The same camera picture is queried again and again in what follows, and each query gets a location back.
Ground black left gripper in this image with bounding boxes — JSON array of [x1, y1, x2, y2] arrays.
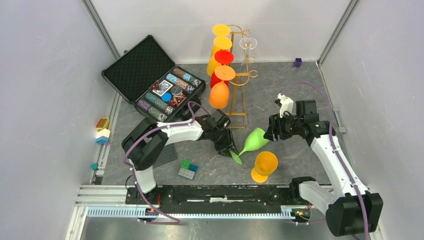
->
[[209, 127, 239, 159]]

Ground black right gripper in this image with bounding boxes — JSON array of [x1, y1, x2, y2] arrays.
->
[[263, 110, 303, 142]]

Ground green plastic wine glass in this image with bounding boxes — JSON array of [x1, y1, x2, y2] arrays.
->
[[230, 127, 269, 165]]

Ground orange plastic wine glass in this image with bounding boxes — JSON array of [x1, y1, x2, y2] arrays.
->
[[208, 65, 236, 109]]

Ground gold wire wine glass rack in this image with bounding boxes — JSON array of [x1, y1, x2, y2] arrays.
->
[[226, 24, 258, 129]]

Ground red plastic wine glass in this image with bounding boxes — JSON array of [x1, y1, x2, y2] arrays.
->
[[210, 50, 235, 88]]

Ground clear wine glass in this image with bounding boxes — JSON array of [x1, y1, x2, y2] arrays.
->
[[239, 37, 258, 66]]

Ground yellow plastic wine glass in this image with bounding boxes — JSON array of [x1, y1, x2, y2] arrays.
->
[[206, 36, 234, 76], [250, 151, 279, 183], [210, 24, 233, 57]]

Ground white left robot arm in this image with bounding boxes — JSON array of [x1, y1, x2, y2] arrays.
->
[[121, 109, 239, 204]]

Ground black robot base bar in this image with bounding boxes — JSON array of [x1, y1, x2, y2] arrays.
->
[[145, 184, 312, 214]]

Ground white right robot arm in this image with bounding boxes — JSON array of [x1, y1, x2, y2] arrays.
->
[[264, 95, 384, 237]]

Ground green grey blue bricks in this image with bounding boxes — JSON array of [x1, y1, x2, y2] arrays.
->
[[178, 159, 198, 181]]

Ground grey building baseplate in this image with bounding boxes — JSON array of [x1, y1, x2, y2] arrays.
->
[[153, 144, 178, 168]]

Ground purple cube block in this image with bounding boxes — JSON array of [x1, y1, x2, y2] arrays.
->
[[293, 57, 303, 68]]

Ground black poker chip case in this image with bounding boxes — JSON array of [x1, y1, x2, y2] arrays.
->
[[101, 35, 206, 122]]

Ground white blue toy brick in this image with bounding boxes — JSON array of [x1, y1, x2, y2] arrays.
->
[[95, 128, 111, 145]]

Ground yellow orange toy brick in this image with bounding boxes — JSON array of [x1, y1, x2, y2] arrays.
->
[[95, 117, 110, 131]]

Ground small teal toy brick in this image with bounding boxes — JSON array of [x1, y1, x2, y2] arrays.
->
[[91, 163, 99, 171]]

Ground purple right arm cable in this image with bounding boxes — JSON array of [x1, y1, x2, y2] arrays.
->
[[281, 80, 372, 240]]

